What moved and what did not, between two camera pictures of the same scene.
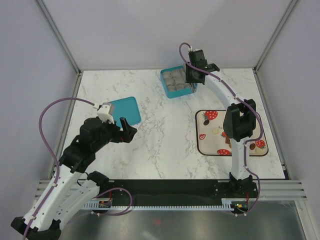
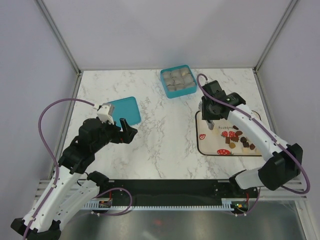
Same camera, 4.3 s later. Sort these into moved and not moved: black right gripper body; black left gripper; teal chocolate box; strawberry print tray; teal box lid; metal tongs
Moved: metal tongs; black right gripper body
Not moved: teal box lid; strawberry print tray; teal chocolate box; black left gripper
